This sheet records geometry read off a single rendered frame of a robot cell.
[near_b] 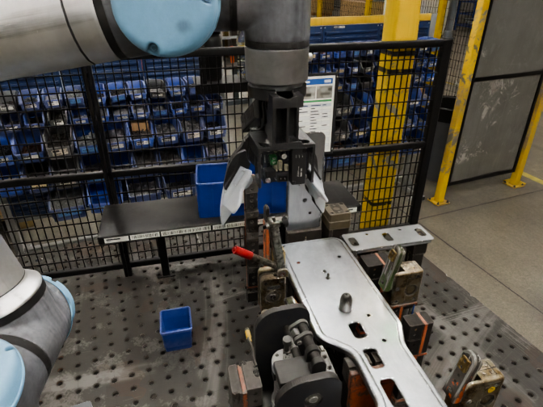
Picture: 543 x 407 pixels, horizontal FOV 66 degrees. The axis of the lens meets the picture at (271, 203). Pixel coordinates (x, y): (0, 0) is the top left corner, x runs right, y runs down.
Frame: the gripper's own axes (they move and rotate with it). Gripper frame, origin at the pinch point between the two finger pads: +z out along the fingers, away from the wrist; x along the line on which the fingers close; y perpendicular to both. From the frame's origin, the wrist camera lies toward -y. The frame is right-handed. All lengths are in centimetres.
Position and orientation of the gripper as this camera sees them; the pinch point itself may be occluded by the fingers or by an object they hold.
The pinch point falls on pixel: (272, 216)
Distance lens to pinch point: 62.2
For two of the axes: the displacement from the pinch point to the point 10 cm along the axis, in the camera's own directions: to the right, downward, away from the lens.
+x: 9.7, -1.1, 2.1
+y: 2.4, 4.7, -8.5
